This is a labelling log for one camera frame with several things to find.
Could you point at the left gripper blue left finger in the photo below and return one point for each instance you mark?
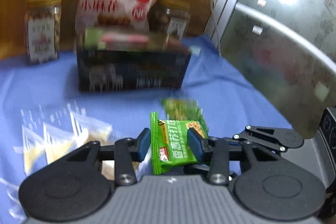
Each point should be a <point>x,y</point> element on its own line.
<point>126,151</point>

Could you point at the green pea snack packet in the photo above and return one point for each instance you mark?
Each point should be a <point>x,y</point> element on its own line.
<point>182,109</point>

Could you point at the nut jar gold lid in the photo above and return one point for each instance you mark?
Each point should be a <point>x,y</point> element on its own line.
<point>42,33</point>
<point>170,17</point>

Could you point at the green cracker packet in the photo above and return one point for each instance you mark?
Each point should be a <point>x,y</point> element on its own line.
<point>169,146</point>

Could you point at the blue tablecloth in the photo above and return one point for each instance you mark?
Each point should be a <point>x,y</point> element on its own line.
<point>32,95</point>

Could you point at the clear nut packet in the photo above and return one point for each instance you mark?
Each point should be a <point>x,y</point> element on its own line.
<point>65,142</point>

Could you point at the left nut jar gold lid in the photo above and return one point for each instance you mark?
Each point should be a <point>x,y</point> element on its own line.
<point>42,33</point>

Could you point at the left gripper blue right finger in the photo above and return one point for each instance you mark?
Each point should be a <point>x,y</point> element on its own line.
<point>211,151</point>

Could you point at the right nut jar gold lid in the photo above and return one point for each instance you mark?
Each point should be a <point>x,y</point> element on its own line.
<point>170,17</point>

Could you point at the dark blue snack box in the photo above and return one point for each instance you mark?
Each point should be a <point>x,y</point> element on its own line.
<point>119,58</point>

